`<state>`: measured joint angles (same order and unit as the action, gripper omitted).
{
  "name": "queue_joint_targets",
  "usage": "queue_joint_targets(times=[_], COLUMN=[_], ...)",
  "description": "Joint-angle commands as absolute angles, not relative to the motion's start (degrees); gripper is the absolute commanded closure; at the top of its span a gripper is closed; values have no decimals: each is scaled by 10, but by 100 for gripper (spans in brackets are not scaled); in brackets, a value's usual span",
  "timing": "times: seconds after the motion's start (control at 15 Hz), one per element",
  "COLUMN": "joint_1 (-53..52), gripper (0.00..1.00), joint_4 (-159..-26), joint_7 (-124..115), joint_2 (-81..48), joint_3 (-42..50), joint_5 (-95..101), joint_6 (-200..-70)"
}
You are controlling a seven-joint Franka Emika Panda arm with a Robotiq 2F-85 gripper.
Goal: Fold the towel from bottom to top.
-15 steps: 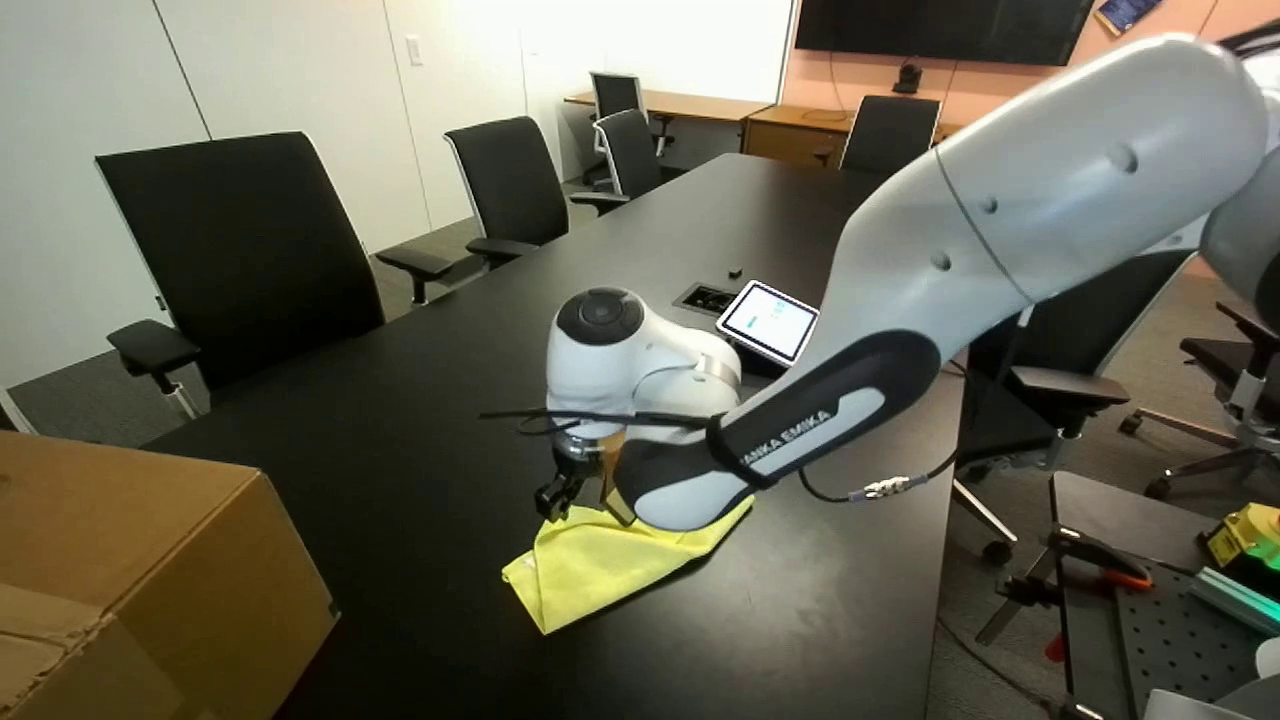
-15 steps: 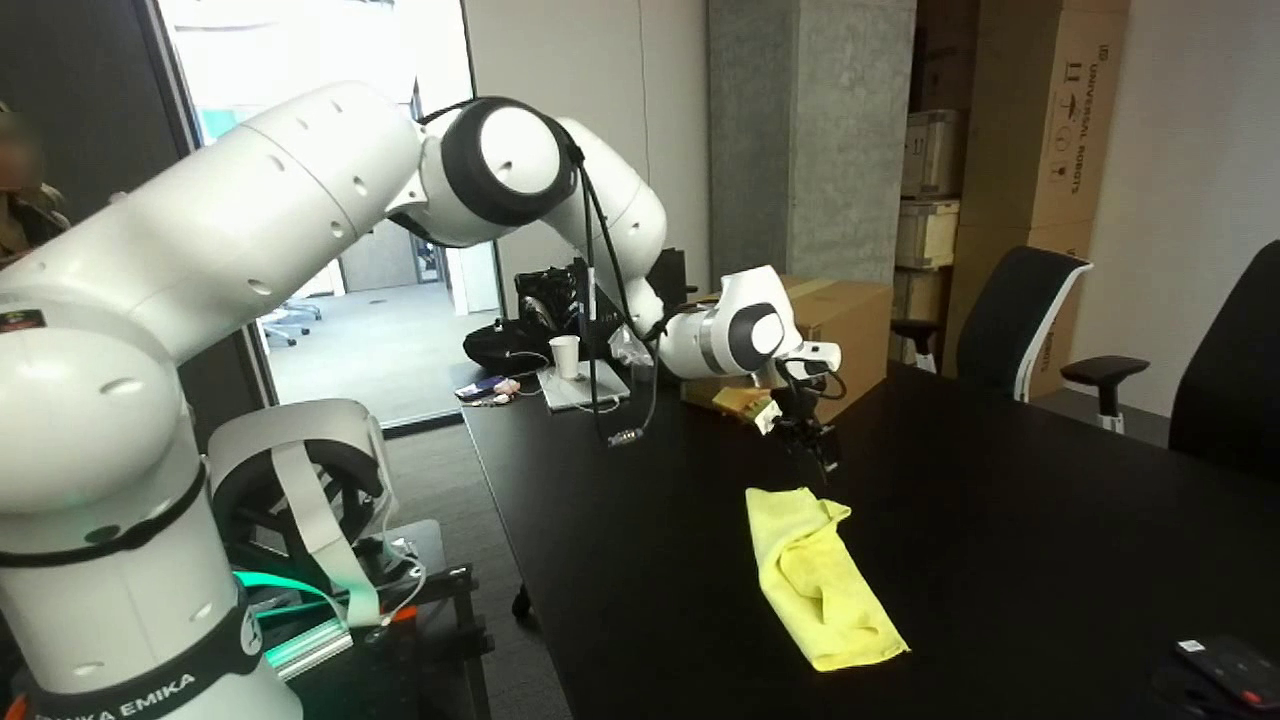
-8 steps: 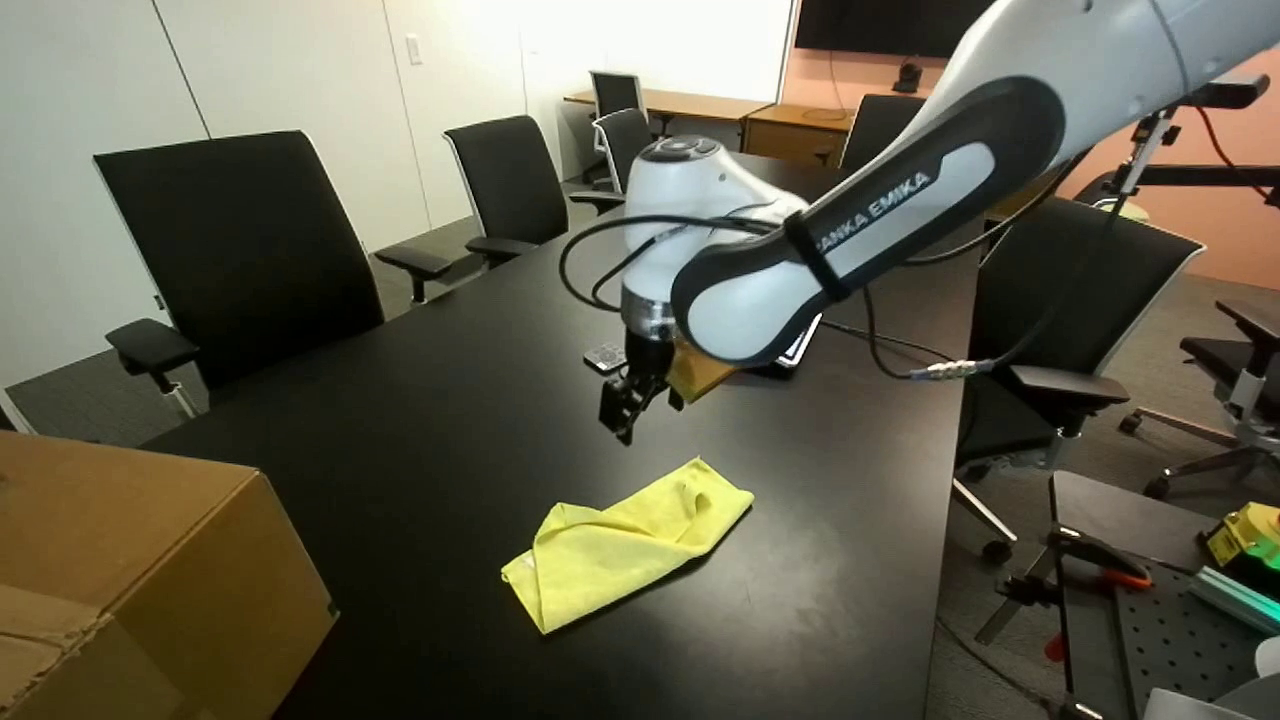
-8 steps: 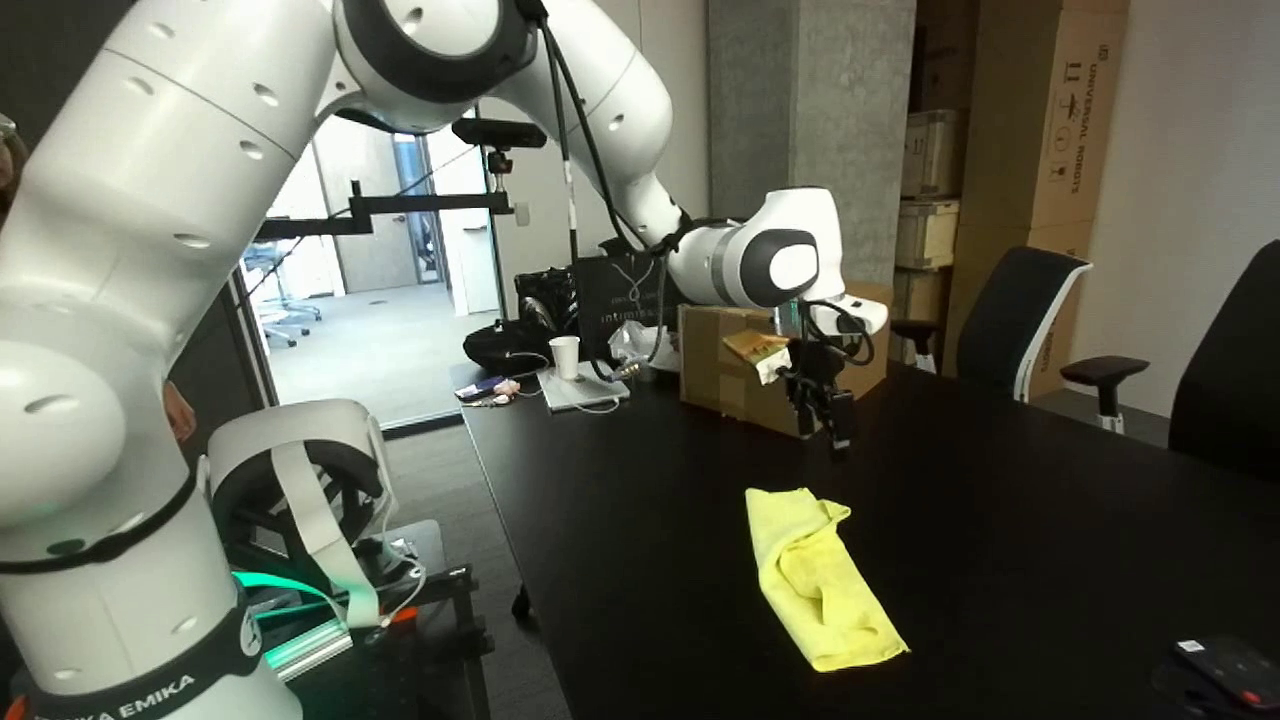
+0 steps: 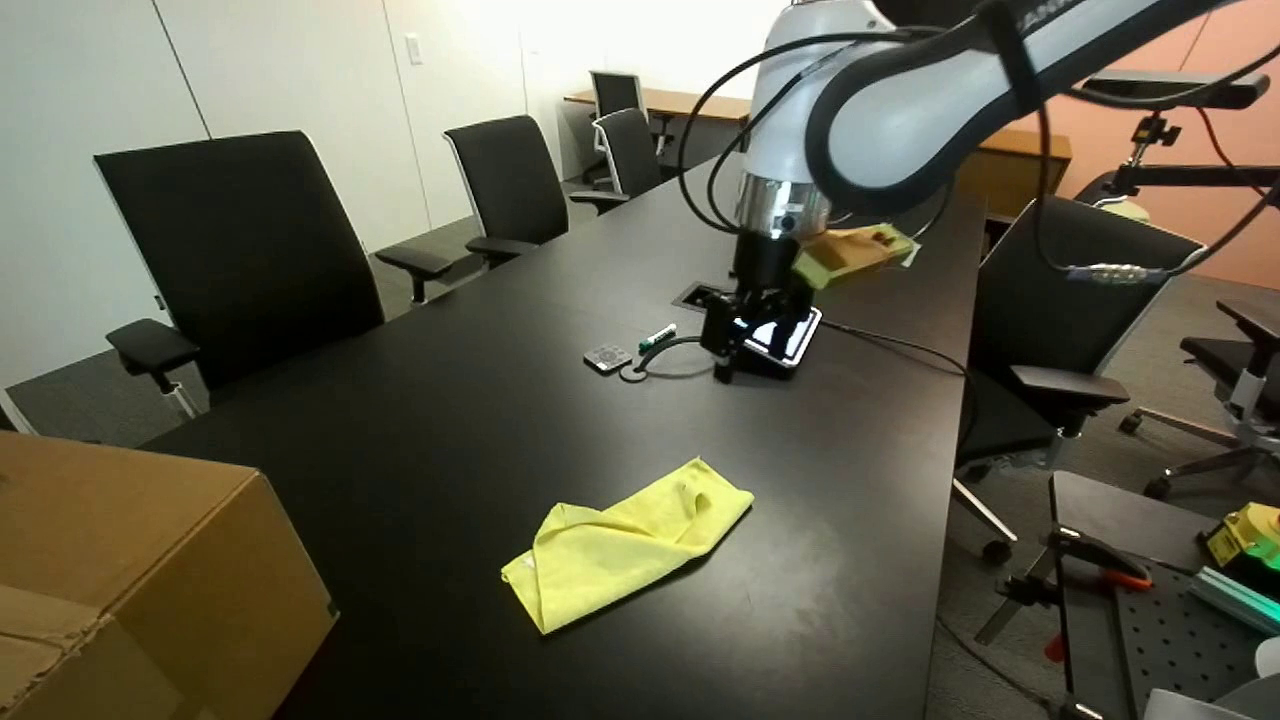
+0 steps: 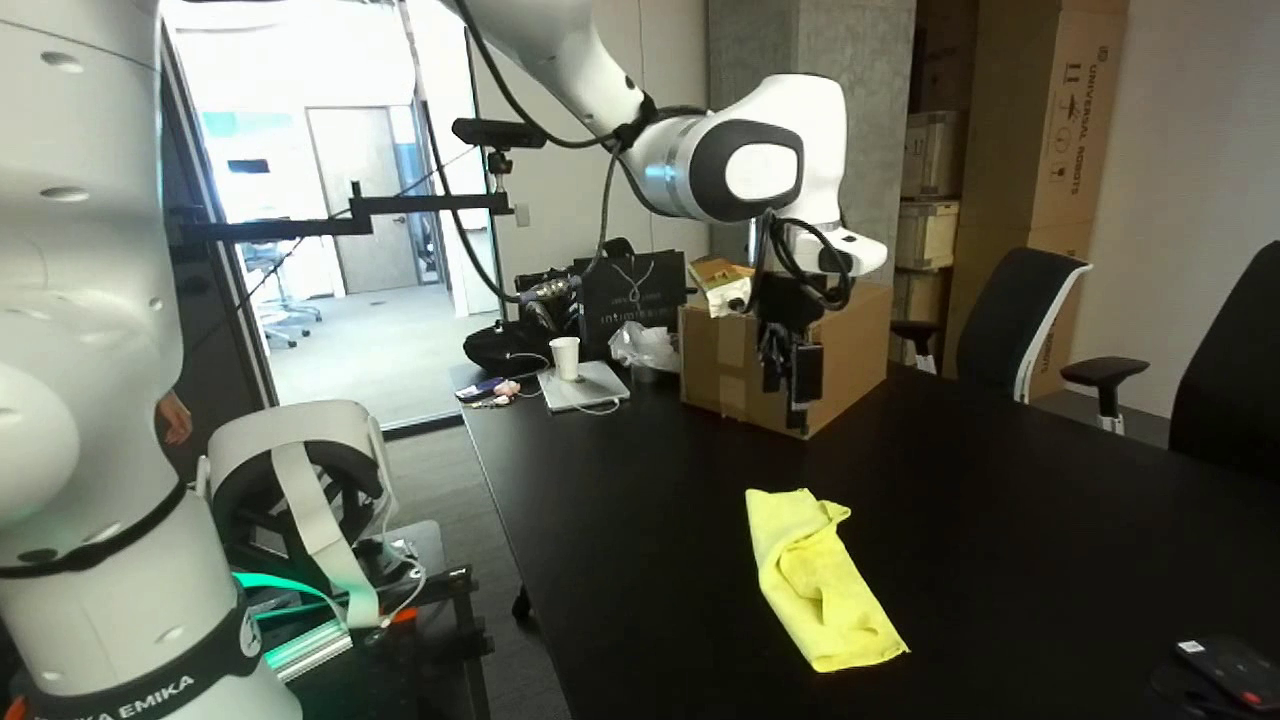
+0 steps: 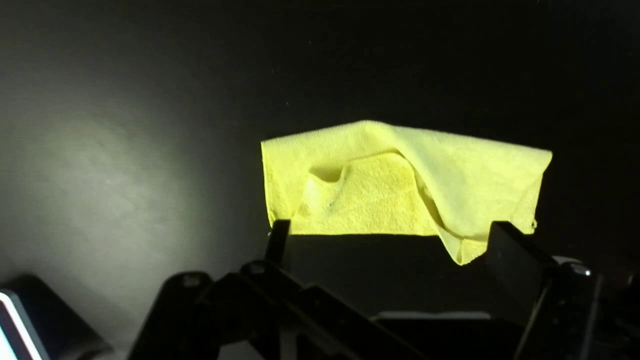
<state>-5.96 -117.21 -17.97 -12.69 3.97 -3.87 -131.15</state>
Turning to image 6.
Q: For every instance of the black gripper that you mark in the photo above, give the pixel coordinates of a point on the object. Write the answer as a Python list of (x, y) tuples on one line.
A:
[(795, 312)]

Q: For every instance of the yellow towel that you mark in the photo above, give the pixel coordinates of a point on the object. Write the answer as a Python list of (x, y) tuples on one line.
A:
[(820, 585)]

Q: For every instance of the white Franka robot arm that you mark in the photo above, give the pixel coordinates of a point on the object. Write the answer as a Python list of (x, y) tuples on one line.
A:
[(83, 266)]

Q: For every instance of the large brown cardboard box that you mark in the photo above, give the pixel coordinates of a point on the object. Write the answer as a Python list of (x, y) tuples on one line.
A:
[(724, 367)]

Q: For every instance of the small printed yellow box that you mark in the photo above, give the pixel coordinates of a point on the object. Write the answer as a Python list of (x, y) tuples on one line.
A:
[(721, 285)]

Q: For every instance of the black bag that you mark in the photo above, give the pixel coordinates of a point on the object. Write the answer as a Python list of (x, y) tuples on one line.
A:
[(624, 293)]

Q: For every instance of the stacked cardboard boxes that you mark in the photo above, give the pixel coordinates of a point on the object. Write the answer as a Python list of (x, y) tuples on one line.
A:
[(926, 214)]

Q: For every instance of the silver laptop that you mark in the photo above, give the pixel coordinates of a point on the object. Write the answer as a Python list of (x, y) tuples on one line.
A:
[(586, 385)]

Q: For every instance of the white paper cup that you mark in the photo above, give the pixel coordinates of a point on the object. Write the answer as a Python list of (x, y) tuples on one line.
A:
[(567, 358)]

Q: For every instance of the white-framed black chair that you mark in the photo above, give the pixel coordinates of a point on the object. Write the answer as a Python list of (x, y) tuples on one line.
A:
[(1023, 312)]

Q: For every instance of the tall cardboard carton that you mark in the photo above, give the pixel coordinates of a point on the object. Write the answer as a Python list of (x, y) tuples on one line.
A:
[(1072, 122)]

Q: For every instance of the large black office chair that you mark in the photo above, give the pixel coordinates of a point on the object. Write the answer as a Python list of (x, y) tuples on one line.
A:
[(1242, 375)]

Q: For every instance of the grey door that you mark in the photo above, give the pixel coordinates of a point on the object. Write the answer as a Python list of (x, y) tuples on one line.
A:
[(363, 200)]

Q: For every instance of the small black remote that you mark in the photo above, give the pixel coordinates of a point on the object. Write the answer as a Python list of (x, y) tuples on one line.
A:
[(1232, 675)]

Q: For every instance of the teal flat object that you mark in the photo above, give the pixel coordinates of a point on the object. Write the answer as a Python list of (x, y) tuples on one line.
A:
[(287, 624)]

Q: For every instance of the black camera on boom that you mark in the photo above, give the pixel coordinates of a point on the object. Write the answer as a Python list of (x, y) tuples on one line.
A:
[(493, 128)]

